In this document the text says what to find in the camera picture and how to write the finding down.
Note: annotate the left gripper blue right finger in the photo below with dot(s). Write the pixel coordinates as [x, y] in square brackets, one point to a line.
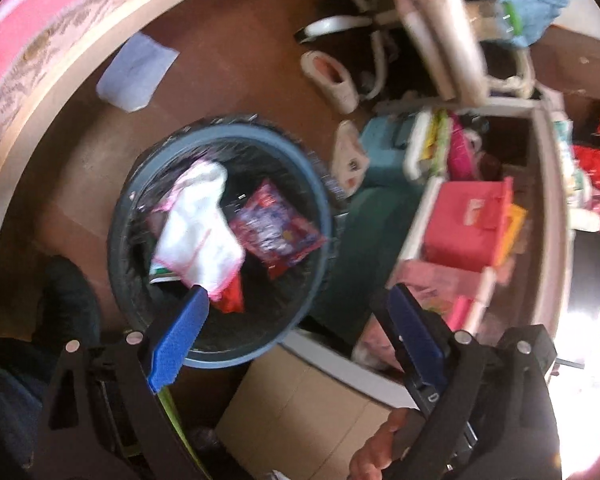
[409, 323]

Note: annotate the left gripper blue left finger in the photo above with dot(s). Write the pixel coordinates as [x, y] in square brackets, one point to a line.
[171, 336]

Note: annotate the red noodle snack packet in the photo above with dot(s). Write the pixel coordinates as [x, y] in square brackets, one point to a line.
[231, 299]

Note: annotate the white pink tissue cloth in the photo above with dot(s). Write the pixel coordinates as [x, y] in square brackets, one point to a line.
[195, 245]

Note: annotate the blue round trash bin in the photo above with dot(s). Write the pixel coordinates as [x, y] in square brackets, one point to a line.
[238, 207]

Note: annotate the person's right hand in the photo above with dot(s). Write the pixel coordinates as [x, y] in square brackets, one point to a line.
[390, 442]

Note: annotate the lime green plastic bag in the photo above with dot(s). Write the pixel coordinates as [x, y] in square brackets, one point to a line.
[168, 405]

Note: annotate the person's black shoe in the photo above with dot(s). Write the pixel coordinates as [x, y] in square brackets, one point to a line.
[68, 308]

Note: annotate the dark green storage box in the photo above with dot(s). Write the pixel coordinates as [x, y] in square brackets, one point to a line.
[373, 228]

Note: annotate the pink red gift bag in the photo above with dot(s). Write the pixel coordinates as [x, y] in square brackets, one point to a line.
[468, 223]

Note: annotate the pink slipper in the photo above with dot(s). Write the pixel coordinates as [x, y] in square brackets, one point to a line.
[330, 77]
[349, 159]

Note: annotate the white paper on floor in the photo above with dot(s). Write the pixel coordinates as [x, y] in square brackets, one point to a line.
[133, 75]

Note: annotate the white office chair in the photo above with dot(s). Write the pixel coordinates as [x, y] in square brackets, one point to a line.
[447, 35]

